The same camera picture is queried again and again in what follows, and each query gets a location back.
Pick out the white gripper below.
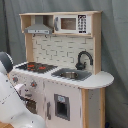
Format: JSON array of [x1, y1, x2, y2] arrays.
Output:
[[14, 84, 26, 97]]

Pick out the toy oven door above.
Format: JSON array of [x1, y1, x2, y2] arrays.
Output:
[[21, 94, 37, 114]]

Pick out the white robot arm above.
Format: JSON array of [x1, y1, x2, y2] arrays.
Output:
[[0, 52, 46, 128]]

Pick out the wooden toy kitchen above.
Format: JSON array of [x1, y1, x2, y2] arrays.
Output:
[[9, 11, 114, 128]]

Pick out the left stove knob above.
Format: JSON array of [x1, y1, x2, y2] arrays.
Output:
[[12, 77, 18, 83]]

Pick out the stove knob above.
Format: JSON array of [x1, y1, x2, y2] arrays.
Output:
[[12, 77, 18, 83], [30, 81, 37, 88]]

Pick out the right stove knob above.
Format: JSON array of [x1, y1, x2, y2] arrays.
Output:
[[30, 81, 37, 88]]

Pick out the black stovetop red burners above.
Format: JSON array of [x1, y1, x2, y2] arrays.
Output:
[[18, 62, 55, 74]]

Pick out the grey ice dispenser panel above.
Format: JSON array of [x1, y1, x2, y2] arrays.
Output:
[[54, 94, 70, 120]]

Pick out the grey toy sink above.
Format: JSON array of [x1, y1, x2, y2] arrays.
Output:
[[52, 68, 92, 81]]

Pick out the grey range hood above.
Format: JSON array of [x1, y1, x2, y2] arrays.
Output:
[[24, 16, 53, 34]]

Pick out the black toy faucet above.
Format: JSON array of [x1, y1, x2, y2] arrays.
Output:
[[75, 51, 93, 70]]

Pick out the white toy microwave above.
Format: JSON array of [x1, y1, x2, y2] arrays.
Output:
[[54, 15, 91, 34]]

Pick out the grey cabinet door handle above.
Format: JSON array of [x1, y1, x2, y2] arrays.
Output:
[[47, 102, 51, 120]]

